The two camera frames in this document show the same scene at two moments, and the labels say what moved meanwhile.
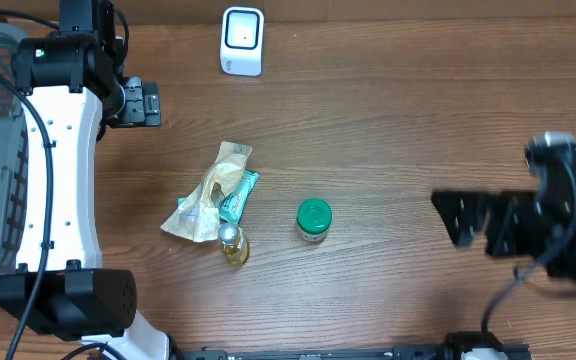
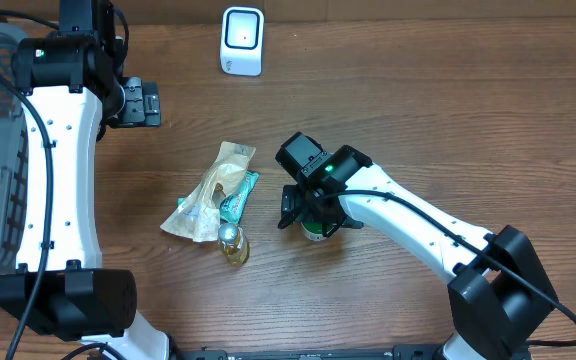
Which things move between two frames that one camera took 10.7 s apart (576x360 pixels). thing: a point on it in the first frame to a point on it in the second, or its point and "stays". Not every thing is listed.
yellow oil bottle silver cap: [234, 244] stays
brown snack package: [199, 219] stays
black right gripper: [502, 214] to [302, 207]
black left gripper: [134, 103] stays
